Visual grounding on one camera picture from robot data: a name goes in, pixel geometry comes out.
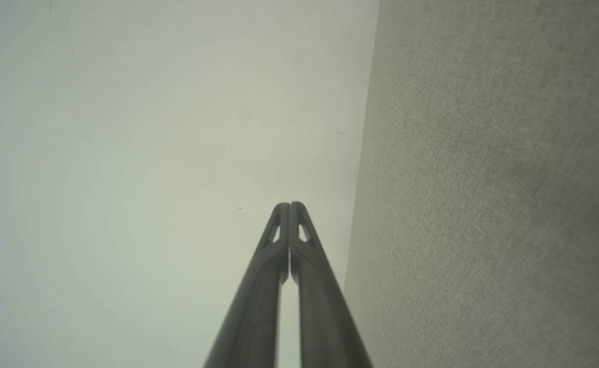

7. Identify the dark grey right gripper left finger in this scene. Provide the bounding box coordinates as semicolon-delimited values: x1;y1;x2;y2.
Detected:
205;203;290;368

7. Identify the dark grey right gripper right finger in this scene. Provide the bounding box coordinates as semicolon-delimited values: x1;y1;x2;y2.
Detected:
290;202;373;368

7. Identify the grey fabric sofa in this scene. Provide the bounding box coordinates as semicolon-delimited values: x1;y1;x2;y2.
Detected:
343;0;599;368

